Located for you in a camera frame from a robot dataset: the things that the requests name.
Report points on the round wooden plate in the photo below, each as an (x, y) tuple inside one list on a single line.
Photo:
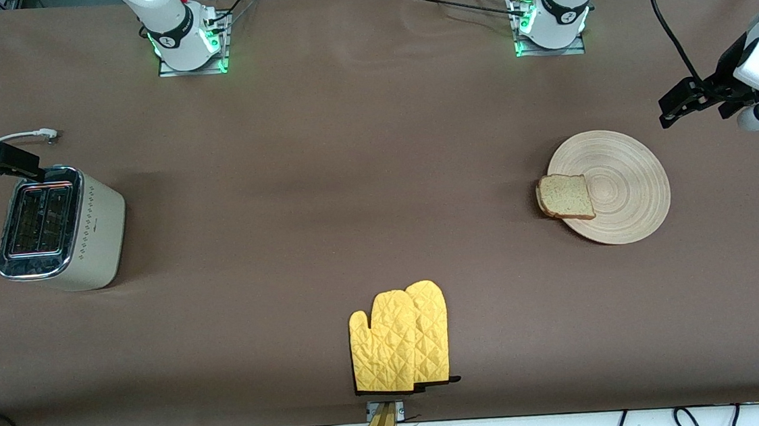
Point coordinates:
[(628, 186)]

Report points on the brown bread slice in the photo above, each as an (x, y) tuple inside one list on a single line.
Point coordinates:
[(564, 197)]

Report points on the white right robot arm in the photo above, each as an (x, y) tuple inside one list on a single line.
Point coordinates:
[(164, 20)]

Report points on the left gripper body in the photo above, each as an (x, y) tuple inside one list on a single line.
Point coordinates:
[(725, 71)]

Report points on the small metal mounting bracket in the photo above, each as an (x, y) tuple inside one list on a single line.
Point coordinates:
[(398, 408)]

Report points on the yellow quilted oven mitt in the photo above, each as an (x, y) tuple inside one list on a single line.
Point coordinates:
[(433, 331), (383, 348)]

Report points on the brown table cover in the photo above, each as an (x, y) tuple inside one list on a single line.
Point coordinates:
[(347, 141)]

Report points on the cream two-slot toaster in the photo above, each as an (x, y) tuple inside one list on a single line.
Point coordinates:
[(93, 229)]

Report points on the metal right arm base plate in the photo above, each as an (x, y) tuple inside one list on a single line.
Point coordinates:
[(221, 46)]

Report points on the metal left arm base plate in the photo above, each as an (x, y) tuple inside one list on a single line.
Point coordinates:
[(579, 45)]

